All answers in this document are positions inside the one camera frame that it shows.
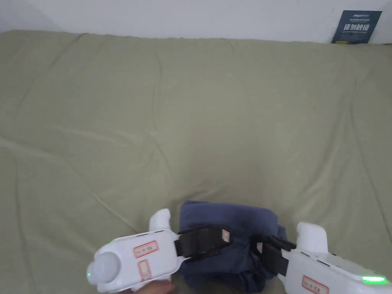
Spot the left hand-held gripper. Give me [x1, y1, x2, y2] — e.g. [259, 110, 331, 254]
[87, 209, 234, 293]

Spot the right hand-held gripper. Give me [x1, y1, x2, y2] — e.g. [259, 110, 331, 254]
[256, 222, 392, 294]

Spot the dark blue garment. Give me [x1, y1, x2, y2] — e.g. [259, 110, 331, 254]
[178, 200, 290, 291]

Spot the person's left hand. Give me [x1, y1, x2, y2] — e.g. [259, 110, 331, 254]
[131, 278, 176, 294]

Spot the bed with pale green sheet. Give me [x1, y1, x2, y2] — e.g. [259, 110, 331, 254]
[0, 29, 392, 294]

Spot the dark printed card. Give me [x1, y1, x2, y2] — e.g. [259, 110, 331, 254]
[330, 10, 383, 44]

